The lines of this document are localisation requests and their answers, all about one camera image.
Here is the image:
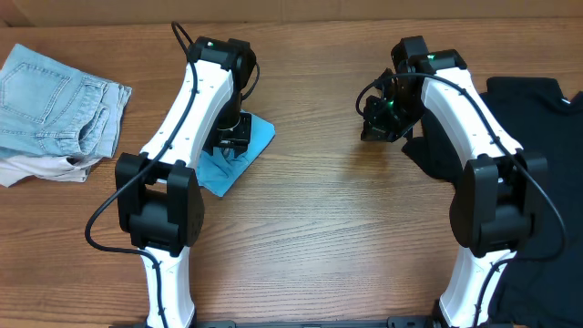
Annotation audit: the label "light blue printed t-shirt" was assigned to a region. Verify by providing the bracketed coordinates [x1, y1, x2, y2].
[195, 110, 277, 199]

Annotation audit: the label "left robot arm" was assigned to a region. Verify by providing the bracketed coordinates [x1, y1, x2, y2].
[115, 36, 257, 327]

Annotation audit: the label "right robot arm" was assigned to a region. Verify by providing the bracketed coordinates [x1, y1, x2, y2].
[355, 36, 547, 327]

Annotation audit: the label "folded light denim shorts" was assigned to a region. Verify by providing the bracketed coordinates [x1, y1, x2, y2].
[1, 44, 132, 158]

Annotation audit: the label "folded white cloth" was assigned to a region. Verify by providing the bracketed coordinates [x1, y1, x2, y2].
[1, 155, 101, 187]

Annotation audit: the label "black garment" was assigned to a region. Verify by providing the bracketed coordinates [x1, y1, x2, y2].
[404, 77, 582, 327]

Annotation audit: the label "left black cable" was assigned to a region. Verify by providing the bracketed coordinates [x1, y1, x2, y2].
[84, 20, 261, 328]

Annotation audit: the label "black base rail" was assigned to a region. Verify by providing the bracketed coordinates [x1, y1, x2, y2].
[108, 314, 456, 328]

